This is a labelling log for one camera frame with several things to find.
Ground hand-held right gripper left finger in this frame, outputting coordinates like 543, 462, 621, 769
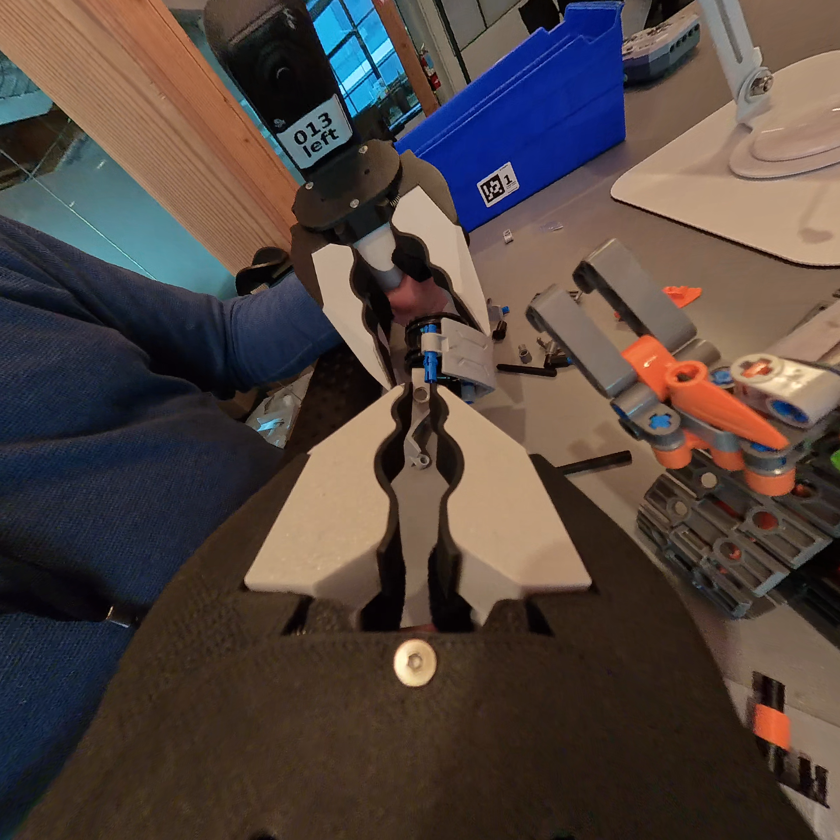
243, 385, 411, 632

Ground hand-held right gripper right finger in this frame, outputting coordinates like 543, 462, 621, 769
428, 386, 594, 631

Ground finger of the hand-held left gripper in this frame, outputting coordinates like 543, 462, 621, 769
310, 241, 398, 389
394, 192, 493, 339

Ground grey grooved curved panel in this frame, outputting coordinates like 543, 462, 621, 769
436, 320, 497, 403

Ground white curved panel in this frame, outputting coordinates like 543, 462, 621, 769
403, 420, 437, 470

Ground person's left forearm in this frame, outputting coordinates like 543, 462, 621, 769
217, 272, 345, 398

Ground person's left hand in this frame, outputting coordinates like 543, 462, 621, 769
387, 272, 454, 329

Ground black chair armrest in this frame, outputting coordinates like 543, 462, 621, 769
235, 246, 296, 296

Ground blue plastic bin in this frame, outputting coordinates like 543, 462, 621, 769
394, 0, 626, 234

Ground grey orange tracked toy robot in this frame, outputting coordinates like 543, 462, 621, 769
525, 238, 840, 621

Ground person's clothed body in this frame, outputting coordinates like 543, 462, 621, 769
0, 213, 316, 840

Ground wooden pillar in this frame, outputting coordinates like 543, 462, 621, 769
0, 0, 299, 277

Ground white book stand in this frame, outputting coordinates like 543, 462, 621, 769
610, 0, 840, 269

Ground grey toy control hub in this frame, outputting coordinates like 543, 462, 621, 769
620, 12, 702, 83

